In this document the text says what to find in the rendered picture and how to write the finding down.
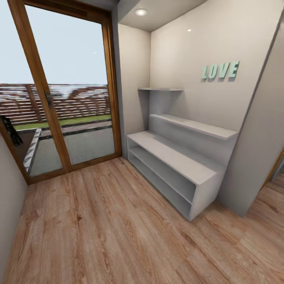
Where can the downlight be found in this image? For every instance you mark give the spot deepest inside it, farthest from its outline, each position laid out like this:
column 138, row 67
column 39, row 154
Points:
column 141, row 12

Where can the decorative sign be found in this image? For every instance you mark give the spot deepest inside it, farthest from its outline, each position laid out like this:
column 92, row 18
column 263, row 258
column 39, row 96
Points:
column 223, row 70

